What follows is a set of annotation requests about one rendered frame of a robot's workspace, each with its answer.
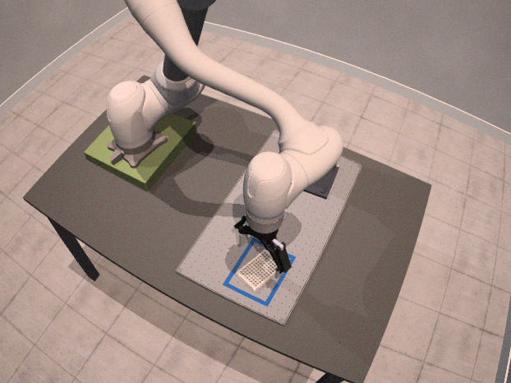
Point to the blue tape outline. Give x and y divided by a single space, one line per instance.
226 282

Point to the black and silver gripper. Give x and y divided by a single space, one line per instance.
274 245

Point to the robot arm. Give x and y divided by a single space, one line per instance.
134 109

